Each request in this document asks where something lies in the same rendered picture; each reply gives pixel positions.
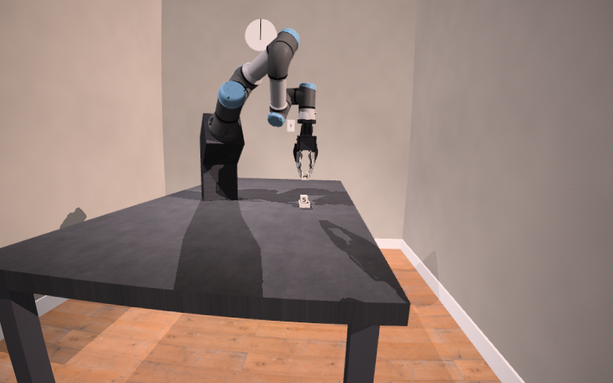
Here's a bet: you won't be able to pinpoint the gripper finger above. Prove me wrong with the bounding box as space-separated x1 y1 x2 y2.
293 144 303 178
308 144 318 178

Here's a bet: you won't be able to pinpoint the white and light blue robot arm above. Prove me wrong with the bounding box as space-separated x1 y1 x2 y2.
208 28 317 141

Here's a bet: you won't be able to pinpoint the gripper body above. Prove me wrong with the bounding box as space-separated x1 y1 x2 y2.
297 119 317 152

